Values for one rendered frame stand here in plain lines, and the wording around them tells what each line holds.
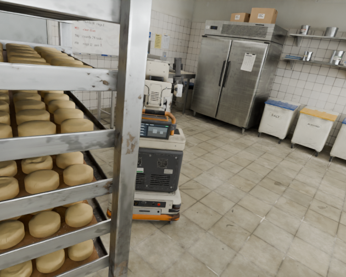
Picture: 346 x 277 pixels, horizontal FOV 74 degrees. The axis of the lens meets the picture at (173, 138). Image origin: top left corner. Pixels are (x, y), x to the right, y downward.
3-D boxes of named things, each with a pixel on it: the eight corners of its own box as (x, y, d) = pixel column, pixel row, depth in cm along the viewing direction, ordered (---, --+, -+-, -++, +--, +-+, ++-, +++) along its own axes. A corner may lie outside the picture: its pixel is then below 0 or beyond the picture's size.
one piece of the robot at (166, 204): (172, 209, 195) (173, 201, 192) (122, 207, 189) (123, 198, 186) (171, 207, 197) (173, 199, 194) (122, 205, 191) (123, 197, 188)
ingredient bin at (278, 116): (254, 136, 468) (264, 99, 439) (263, 130, 516) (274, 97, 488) (281, 145, 439) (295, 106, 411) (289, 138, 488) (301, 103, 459)
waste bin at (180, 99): (197, 108, 621) (201, 84, 597) (185, 110, 582) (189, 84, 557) (182, 103, 651) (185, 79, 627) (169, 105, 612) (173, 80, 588)
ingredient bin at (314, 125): (286, 148, 432) (300, 108, 404) (294, 140, 480) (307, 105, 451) (318, 159, 402) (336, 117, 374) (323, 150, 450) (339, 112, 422)
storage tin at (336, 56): (340, 65, 405) (345, 51, 397) (339, 65, 392) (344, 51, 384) (328, 64, 415) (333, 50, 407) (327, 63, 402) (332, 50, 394)
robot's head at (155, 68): (168, 76, 199) (169, 62, 204) (144, 73, 196) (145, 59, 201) (166, 85, 212) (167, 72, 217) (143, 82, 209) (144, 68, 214)
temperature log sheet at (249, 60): (251, 71, 423) (256, 54, 412) (251, 71, 421) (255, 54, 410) (240, 70, 436) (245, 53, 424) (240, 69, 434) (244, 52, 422)
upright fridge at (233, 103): (258, 128, 524) (288, 31, 448) (242, 136, 457) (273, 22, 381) (207, 111, 602) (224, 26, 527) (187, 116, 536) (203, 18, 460)
